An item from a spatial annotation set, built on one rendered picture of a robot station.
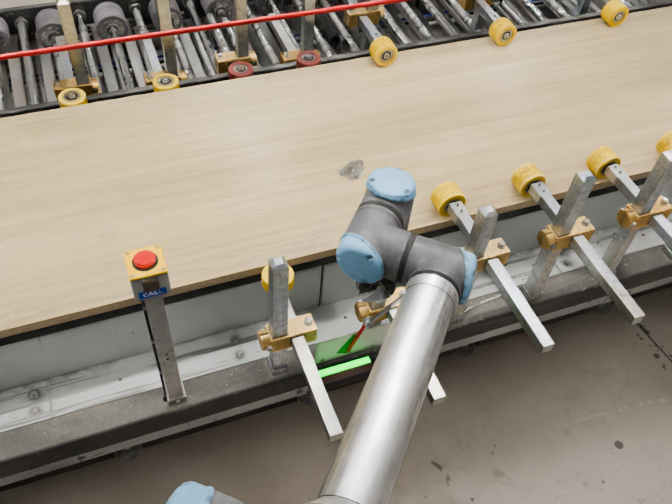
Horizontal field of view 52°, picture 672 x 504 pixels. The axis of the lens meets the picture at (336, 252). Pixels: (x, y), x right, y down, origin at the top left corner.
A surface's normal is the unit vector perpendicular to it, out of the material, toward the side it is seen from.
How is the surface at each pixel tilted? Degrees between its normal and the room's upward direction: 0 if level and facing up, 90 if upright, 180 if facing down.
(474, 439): 0
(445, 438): 0
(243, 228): 0
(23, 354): 90
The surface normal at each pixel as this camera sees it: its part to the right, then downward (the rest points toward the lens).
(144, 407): 0.07, -0.64
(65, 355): 0.35, 0.73
